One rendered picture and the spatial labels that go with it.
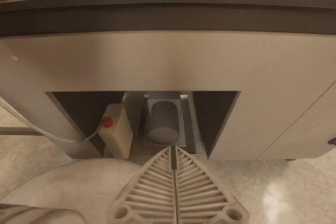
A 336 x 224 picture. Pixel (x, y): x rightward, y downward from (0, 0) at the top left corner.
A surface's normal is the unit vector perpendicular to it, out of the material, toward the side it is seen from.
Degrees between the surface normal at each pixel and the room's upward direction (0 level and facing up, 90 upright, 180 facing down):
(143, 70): 90
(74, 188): 70
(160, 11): 90
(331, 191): 0
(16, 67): 90
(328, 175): 0
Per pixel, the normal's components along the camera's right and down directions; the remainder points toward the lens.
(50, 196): 0.90, 0.02
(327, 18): 0.00, 0.73
